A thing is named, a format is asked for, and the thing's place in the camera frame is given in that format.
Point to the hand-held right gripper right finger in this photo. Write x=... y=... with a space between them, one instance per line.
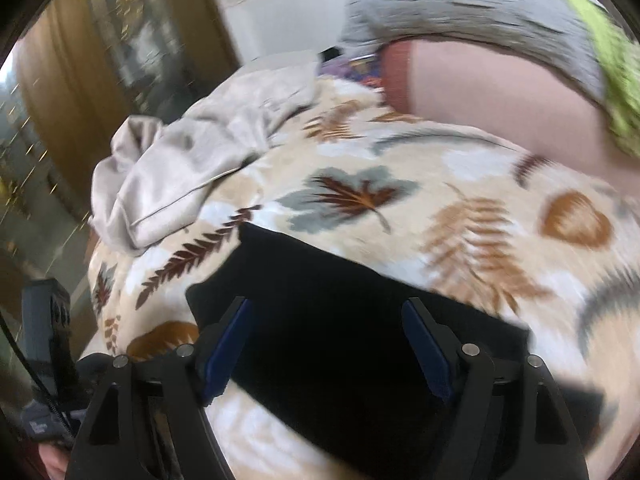
x=426 y=352

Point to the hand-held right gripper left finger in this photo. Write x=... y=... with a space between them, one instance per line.
x=225 y=355

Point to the black pants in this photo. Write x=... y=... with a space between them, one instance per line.
x=350 y=340

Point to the leaf print fleece blanket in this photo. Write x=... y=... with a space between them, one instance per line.
x=450 y=220

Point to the beige crumpled garment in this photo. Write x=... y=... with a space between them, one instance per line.
x=200 y=160

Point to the brown wooden door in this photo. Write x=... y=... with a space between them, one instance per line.
x=75 y=70

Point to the pink padded cushion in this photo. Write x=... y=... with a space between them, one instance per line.
x=500 y=100

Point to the colourful printed cloth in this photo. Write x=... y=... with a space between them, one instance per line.
x=350 y=67

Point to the green patterned blanket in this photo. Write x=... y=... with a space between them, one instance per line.
x=607 y=75

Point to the grey quilted blanket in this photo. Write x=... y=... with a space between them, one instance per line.
x=475 y=10

